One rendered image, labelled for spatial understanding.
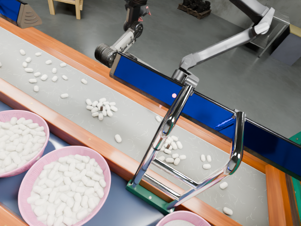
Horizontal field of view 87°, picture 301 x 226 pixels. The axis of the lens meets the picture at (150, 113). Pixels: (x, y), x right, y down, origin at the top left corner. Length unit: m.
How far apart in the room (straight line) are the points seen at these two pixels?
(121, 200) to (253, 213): 0.53
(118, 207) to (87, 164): 0.20
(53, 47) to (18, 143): 0.64
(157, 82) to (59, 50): 0.81
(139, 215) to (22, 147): 0.50
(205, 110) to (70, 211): 0.51
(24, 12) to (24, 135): 0.43
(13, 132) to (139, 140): 0.49
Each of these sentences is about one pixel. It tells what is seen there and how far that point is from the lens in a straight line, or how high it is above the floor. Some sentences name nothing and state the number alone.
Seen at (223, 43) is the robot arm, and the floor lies 1.11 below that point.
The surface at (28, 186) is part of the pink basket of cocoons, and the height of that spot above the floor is 0.74.
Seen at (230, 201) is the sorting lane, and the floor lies 0.74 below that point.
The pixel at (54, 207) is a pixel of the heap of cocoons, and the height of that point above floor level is 0.72.
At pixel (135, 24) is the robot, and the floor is 0.91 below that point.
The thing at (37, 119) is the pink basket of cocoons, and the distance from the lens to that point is 0.80.
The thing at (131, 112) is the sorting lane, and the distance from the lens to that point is 0.82.
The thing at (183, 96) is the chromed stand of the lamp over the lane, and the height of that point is 1.12.
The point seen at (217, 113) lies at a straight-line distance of 0.46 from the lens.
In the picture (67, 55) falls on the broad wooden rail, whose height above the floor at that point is 0.77.
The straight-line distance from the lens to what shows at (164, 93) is 0.45.
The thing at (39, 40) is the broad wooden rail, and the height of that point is 0.77.
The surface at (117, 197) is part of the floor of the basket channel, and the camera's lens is 0.70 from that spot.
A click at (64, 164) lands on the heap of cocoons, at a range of 0.70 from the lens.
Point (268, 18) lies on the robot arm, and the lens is 1.02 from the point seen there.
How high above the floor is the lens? 1.36
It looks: 47 degrees down
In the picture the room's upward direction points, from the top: 22 degrees clockwise
